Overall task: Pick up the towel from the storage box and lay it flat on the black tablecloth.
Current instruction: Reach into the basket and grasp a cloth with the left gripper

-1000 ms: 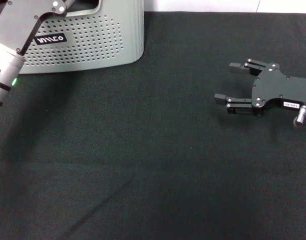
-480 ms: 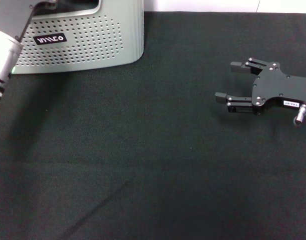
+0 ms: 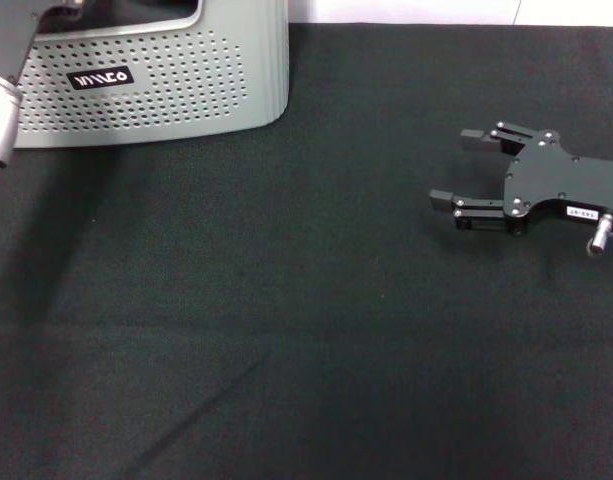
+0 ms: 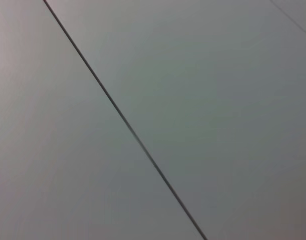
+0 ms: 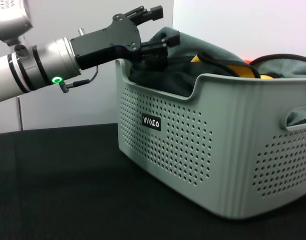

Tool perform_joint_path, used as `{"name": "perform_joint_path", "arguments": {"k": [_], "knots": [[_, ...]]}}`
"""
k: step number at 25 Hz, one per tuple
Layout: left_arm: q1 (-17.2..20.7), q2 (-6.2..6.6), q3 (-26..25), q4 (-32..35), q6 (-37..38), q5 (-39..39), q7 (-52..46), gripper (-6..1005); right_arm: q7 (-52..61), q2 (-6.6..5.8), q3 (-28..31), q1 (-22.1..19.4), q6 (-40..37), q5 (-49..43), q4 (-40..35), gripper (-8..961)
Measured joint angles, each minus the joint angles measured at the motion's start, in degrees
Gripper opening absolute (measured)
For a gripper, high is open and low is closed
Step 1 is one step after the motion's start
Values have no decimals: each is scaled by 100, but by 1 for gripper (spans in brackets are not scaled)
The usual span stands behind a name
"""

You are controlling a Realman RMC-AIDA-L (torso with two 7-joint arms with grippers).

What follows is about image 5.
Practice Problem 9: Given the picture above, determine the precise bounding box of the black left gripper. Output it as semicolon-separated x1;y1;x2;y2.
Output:
70;5;181;71

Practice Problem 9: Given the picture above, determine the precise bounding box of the grey yellow towel black hem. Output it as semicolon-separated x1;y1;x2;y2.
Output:
129;26;306;99

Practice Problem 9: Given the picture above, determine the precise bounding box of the grey perforated storage basket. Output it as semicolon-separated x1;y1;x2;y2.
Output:
115;58;306;221

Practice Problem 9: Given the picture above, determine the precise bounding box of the black tablecloth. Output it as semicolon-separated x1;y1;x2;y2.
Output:
0;122;306;240

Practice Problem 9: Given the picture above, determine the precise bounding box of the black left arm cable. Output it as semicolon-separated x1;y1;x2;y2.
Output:
58;68;98;93

